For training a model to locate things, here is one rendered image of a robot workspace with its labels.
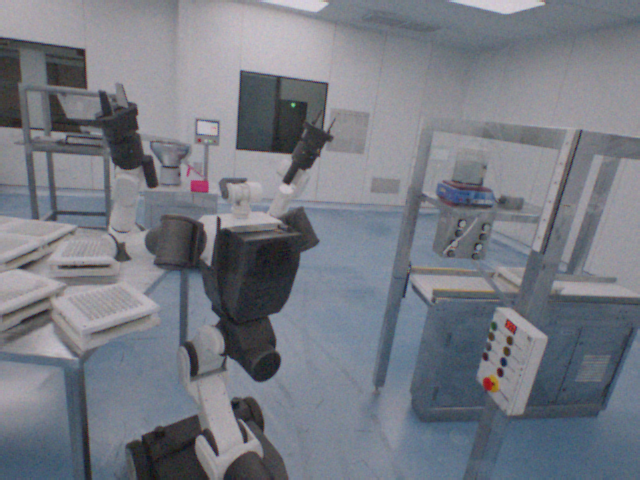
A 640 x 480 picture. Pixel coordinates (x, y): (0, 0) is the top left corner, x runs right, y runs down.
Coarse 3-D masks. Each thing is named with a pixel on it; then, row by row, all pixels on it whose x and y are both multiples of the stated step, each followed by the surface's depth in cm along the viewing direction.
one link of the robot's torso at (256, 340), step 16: (224, 320) 134; (256, 320) 133; (240, 336) 127; (256, 336) 130; (272, 336) 133; (240, 352) 127; (256, 352) 126; (272, 352) 127; (256, 368) 125; (272, 368) 129
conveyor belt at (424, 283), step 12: (420, 276) 216; (432, 276) 218; (444, 276) 221; (456, 276) 223; (420, 288) 206; (432, 288) 202; (444, 288) 205; (456, 288) 206; (468, 288) 208; (480, 288) 210; (504, 288) 214; (564, 288) 226; (576, 288) 227; (588, 288) 230; (600, 288) 232; (612, 288) 235; (624, 288) 237; (552, 300) 208
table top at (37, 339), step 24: (96, 240) 203; (24, 264) 168; (120, 264) 179; (144, 264) 182; (72, 288) 154; (96, 288) 156; (144, 288) 161; (48, 312) 136; (0, 336) 121; (24, 336) 122; (48, 336) 123; (24, 360) 115; (48, 360) 115; (72, 360) 115
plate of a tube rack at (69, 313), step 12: (132, 288) 144; (60, 300) 130; (96, 300) 133; (144, 300) 137; (72, 312) 124; (132, 312) 129; (144, 312) 130; (156, 312) 134; (72, 324) 120; (84, 324) 119; (96, 324) 120; (108, 324) 122
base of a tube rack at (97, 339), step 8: (56, 320) 130; (64, 320) 128; (136, 320) 133; (144, 320) 134; (152, 320) 134; (160, 320) 136; (64, 328) 126; (72, 328) 124; (112, 328) 127; (120, 328) 127; (128, 328) 128; (136, 328) 130; (144, 328) 132; (72, 336) 122; (96, 336) 122; (104, 336) 122; (112, 336) 124; (80, 344) 119; (88, 344) 119; (96, 344) 121
